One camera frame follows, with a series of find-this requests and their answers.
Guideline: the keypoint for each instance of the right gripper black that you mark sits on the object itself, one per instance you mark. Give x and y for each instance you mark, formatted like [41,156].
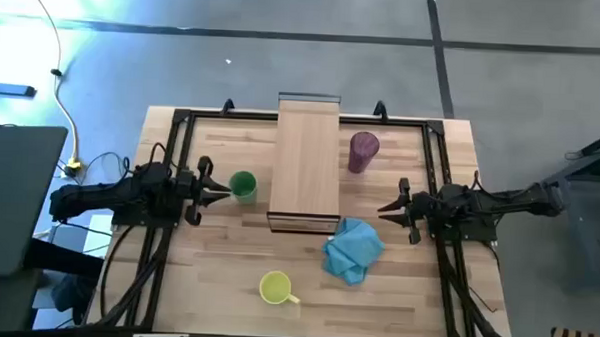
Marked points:
[418,210]

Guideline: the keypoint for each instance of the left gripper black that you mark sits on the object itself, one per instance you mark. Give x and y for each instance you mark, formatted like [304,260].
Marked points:
[186,187]

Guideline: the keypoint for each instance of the green plastic cup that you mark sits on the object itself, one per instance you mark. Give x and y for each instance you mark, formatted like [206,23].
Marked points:
[243,186]

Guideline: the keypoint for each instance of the tall purple translucent cup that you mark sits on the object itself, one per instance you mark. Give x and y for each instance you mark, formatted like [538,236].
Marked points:
[363,151]

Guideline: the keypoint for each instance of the pale yellow mug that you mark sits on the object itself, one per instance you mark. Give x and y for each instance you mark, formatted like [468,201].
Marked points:
[275,288]

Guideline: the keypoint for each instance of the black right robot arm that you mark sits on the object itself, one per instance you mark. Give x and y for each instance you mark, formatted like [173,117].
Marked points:
[504,203]

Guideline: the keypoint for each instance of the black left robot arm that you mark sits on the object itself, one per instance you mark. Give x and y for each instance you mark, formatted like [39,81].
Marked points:
[104,194]

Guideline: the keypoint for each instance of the blue crumpled cloth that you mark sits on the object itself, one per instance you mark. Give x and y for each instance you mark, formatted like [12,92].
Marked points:
[352,250]

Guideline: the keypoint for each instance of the black table clamp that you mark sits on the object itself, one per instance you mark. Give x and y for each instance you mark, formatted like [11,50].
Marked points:
[227,106]
[380,111]

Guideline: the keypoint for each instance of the yellow power plug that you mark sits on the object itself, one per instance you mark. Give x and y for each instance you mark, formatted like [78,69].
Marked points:
[72,166]

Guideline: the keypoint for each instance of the blue fabric item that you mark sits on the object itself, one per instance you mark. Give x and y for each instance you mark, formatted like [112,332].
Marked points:
[73,295]

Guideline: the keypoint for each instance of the dark grey flat panel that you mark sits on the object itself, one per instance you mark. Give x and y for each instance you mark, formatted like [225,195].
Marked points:
[14,198]

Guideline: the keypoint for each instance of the black flat bar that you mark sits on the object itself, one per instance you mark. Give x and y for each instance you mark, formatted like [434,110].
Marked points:
[7,89]

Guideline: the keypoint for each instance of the black aluminium table frame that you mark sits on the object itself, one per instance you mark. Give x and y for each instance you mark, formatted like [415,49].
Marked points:
[232,115]

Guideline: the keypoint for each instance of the wooden shelf black metal frame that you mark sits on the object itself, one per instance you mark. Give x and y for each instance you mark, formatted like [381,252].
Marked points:
[305,163]

